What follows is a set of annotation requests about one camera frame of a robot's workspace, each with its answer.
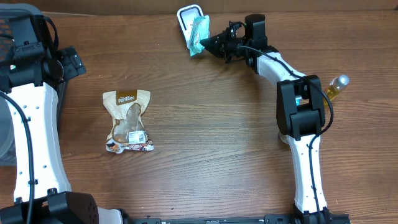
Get teal tissue pack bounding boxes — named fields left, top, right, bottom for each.
left=188, top=15, right=210, bottom=57

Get snack packet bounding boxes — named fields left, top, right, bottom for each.
left=103, top=90, right=154, bottom=154

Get small kleenex tissue pack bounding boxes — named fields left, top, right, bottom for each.
left=295, top=96, right=302, bottom=106

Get yellow bottle silver cap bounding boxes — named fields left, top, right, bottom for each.
left=324, top=75, right=350, bottom=101

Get green lid jar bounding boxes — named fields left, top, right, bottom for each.
left=279, top=131, right=289, bottom=144

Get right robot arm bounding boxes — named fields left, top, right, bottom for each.
left=200, top=14, right=333, bottom=223

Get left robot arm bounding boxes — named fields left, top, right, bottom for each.
left=1, top=13, right=129, bottom=223

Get white barcode scanner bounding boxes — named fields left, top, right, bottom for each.
left=177, top=4, right=203, bottom=47

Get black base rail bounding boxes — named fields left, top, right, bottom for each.
left=124, top=214, right=351, bottom=224

